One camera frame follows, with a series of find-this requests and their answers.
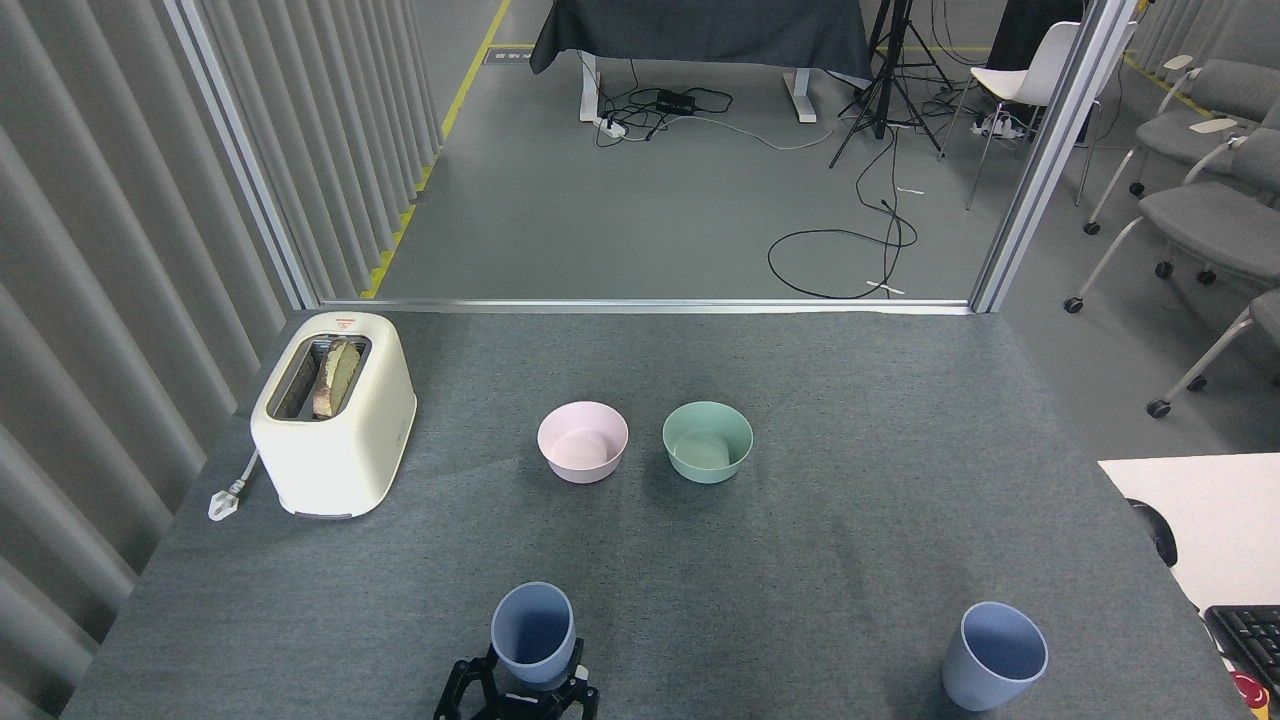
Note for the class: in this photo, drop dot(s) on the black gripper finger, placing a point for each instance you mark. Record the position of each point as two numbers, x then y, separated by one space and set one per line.
588 700
455 675

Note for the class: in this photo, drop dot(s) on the blue plastic cup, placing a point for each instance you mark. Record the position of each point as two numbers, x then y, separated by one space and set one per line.
533 640
975 680

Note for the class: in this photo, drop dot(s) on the pink bowl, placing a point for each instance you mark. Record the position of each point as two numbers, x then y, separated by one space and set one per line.
583 465

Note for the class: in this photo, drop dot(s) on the cream white toaster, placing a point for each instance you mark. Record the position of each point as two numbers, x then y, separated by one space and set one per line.
335 460

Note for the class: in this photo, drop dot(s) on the green bowl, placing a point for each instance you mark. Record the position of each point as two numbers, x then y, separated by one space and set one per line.
707 465

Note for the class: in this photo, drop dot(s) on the bread slice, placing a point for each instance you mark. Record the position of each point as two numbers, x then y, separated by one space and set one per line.
335 380

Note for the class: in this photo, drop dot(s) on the white power strip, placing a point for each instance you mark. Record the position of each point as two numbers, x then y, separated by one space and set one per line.
611 126
998 124

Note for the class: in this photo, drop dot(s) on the black round object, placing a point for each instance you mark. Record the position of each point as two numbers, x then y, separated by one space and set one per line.
1162 535

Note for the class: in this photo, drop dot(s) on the white table leg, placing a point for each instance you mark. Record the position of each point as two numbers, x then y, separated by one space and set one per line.
800 100
589 90

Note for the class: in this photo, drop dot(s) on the black power adapter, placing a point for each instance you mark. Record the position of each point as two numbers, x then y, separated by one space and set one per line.
676 102

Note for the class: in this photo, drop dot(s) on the white desk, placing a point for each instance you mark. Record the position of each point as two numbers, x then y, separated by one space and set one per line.
1220 520

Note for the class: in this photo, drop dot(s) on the red round object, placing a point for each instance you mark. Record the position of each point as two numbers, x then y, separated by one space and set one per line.
1250 690

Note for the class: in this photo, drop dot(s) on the black keyboard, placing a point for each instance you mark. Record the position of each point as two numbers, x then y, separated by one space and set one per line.
1250 635

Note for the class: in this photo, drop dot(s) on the dark tablecloth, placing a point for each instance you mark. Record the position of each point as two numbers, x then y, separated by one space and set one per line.
700 30

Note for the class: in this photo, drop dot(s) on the black tripod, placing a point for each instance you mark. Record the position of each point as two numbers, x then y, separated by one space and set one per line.
885 80

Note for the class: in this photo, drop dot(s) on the white plastic chair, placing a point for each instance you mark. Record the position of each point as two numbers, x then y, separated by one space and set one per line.
1025 80

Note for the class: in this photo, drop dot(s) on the grey wheeled chair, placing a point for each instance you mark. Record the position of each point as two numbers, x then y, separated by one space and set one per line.
1262 315
1220 95
1200 220

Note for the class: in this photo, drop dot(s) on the silver frame rail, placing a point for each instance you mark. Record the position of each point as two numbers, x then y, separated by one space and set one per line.
640 306

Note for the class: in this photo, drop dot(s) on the silver frame post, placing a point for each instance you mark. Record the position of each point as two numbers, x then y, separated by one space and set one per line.
1050 160
245 160

